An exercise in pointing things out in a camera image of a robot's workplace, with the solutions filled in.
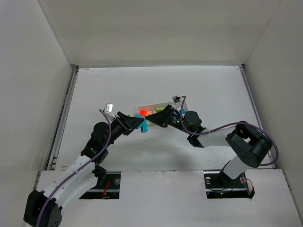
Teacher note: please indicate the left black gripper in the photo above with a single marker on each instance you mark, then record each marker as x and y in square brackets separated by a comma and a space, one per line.
[123, 123]

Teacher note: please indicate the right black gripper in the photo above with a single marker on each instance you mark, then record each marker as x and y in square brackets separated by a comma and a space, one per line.
[168, 118]

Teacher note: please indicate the blue lego block cluster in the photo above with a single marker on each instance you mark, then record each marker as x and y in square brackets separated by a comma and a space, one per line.
[143, 126]

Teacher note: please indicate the orange round lego piece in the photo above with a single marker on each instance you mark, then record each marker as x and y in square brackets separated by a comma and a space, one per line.
[143, 113]

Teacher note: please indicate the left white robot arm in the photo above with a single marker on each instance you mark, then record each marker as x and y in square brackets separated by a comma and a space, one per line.
[44, 208]

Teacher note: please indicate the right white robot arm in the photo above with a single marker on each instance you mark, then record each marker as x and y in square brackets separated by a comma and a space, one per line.
[249, 144]

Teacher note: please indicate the white three-compartment tray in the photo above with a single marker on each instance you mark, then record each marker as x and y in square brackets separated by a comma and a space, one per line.
[151, 109]

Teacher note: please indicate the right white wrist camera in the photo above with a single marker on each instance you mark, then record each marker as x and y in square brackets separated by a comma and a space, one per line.
[177, 101]

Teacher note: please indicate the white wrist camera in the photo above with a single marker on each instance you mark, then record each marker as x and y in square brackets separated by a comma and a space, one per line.
[108, 111]
[177, 101]

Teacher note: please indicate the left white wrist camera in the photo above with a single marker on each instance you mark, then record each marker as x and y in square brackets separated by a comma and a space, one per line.
[108, 111]

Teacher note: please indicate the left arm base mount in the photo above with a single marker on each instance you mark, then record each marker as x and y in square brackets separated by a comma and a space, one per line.
[107, 187]

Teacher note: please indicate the left aluminium rail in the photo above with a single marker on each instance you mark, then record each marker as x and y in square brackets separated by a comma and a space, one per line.
[58, 135]

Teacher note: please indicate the aluminium rail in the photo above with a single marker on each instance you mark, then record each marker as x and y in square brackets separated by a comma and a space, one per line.
[58, 135]
[242, 70]

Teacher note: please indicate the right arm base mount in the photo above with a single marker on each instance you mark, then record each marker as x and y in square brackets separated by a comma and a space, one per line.
[219, 186]

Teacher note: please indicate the right aluminium rail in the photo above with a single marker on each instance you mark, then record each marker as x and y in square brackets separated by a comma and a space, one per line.
[242, 70]

